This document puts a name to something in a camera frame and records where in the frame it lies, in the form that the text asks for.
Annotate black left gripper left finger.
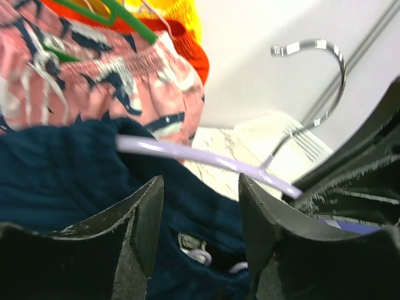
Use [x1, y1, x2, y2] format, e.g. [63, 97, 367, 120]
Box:
[1, 176, 164, 300]

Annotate blue binder folder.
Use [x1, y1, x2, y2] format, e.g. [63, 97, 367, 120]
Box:
[319, 219, 379, 234]

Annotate pink shark print shorts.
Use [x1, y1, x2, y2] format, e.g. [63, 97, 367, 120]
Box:
[1, 1, 204, 145]

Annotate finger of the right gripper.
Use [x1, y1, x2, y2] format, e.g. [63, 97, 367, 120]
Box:
[282, 79, 399, 225]

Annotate yellow shorts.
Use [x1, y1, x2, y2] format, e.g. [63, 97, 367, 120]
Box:
[124, 0, 203, 44]

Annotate green hanger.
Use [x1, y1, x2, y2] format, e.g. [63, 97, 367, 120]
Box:
[37, 1, 158, 54]

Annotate white plastic basket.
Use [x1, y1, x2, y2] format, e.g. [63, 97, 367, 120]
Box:
[232, 110, 333, 183]

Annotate translucent lilac hanger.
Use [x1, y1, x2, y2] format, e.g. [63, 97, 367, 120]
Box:
[115, 39, 348, 274]

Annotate orange shorts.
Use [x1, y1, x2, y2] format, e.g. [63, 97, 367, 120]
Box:
[42, 1, 209, 84]

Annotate navy blue shorts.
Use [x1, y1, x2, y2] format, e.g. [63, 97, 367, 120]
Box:
[1, 118, 250, 299]

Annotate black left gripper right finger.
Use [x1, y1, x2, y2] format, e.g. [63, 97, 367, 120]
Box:
[239, 174, 399, 299]

